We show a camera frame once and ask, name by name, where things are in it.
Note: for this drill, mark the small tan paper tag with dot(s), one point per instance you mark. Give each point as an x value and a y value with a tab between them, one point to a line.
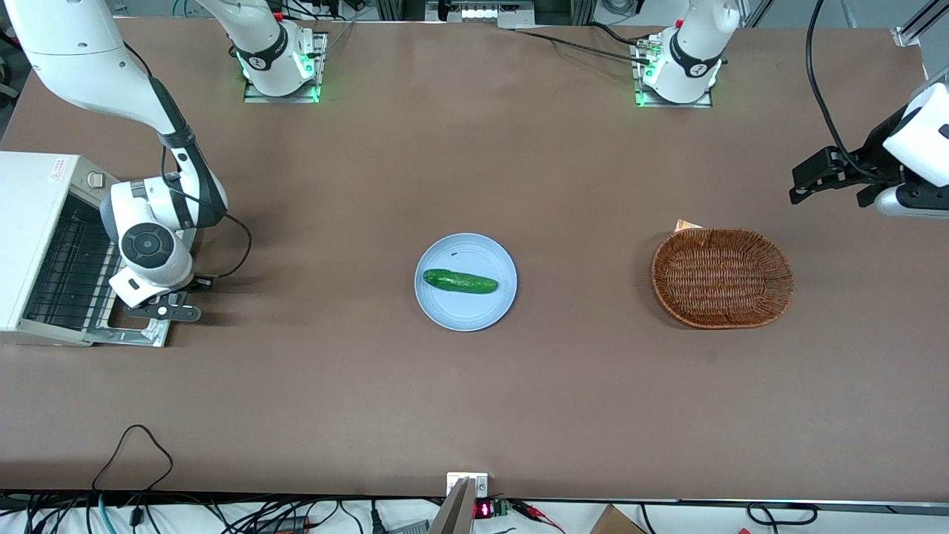
686	225

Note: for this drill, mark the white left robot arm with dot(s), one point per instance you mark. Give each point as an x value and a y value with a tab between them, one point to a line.
693	44

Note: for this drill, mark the brown cardboard box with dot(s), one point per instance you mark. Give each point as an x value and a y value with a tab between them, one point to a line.
615	521

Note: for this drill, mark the circuit board with red display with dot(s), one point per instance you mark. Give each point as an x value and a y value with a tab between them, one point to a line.
489	509

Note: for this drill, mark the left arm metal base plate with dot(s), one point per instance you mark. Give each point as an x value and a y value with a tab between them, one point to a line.
671	104

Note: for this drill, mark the red white oven sticker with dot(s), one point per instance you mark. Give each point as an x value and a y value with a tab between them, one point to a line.
59	174

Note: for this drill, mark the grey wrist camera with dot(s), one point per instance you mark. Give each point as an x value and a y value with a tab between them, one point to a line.
912	202
167	312

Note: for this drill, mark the light blue plate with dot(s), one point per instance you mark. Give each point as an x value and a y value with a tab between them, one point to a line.
463	308

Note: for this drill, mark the brown wicker basket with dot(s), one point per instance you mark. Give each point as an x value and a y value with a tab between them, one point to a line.
723	278

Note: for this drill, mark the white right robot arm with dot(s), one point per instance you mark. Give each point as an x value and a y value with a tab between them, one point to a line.
81	67

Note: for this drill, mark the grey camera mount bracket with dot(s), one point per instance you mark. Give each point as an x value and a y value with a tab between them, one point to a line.
461	504

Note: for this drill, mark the black power adapter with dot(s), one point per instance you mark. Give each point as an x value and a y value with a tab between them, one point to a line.
285	525

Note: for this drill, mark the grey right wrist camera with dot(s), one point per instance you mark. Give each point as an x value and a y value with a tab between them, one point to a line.
167	312

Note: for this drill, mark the red clip leads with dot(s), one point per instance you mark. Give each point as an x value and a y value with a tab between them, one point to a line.
537	512

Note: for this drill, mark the white toaster oven body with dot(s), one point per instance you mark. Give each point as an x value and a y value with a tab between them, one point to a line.
30	222

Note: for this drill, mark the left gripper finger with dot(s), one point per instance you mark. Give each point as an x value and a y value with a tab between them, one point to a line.
812	191
819	165

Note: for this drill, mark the white oven knob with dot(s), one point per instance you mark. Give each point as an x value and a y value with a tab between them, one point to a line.
95	179

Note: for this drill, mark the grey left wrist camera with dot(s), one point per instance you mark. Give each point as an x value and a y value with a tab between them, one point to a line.
912	202

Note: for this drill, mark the aluminium frame profile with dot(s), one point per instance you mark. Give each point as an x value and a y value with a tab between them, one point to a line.
919	22

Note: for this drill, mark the green cucumber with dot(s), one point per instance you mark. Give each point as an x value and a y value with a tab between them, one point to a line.
460	281

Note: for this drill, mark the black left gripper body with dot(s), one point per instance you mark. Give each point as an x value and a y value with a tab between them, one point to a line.
873	153

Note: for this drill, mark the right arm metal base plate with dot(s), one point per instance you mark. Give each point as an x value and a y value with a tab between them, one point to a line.
320	67

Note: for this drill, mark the metal equipment rack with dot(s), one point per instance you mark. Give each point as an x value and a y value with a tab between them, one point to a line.
482	9

